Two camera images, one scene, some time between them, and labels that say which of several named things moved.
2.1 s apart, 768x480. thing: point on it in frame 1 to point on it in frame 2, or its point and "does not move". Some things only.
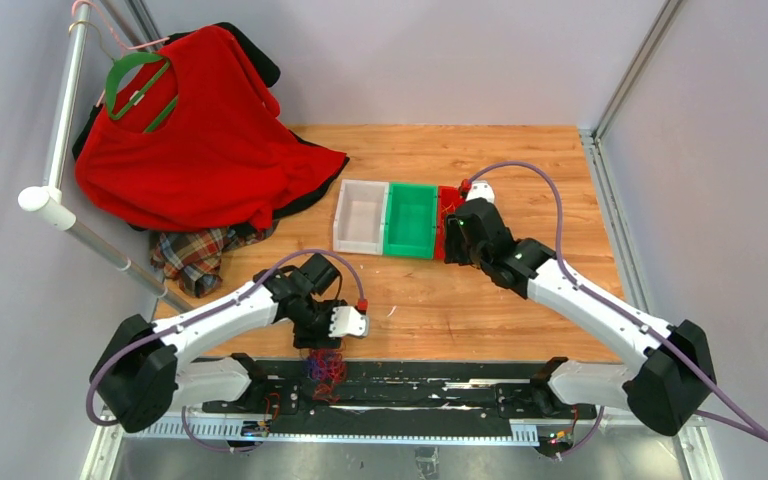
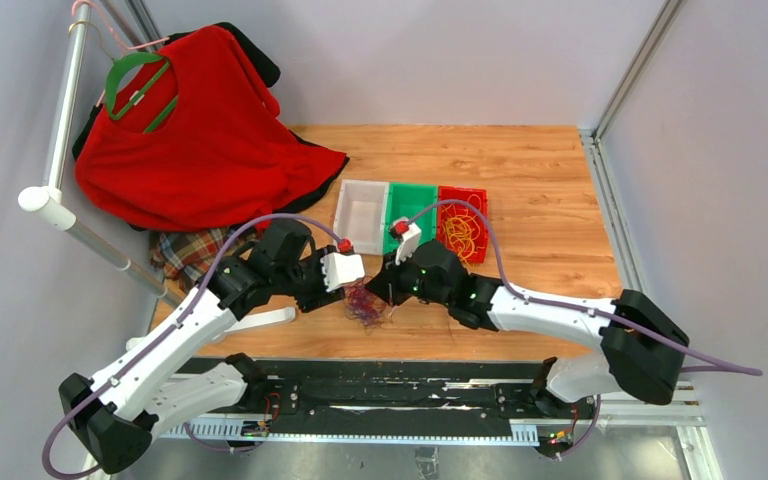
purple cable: x=315 y=368 to x=365 y=308
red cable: x=329 y=370 to x=365 y=308
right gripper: x=453 y=253 to x=386 y=283
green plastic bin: x=410 y=225 does not move
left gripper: x=321 y=338 to x=320 y=297
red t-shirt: x=191 y=142 does not move
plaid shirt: x=192 y=258 does not move
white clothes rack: x=50 y=198 does not move
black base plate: x=398 y=399 does not move
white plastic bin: x=360 y=216 does not move
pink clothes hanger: x=122 y=44 does not move
